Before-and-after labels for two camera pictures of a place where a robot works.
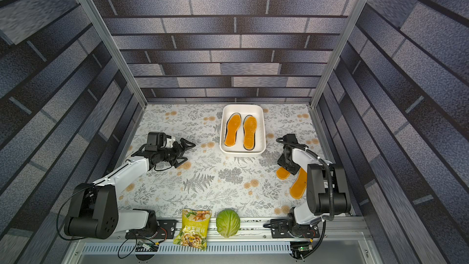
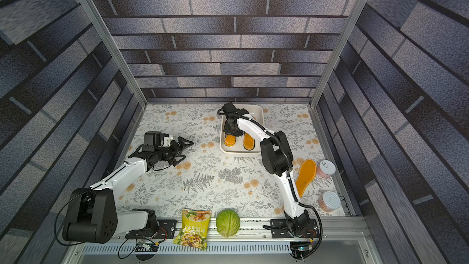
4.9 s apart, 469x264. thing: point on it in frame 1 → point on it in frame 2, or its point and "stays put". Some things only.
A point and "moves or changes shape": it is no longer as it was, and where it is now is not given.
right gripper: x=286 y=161 → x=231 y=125
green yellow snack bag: x=195 y=223 stays put
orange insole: x=283 y=173 moves or changes shape
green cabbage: x=228 y=222 stays put
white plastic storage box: x=256 y=110 stays put
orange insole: x=297 y=189 stays put
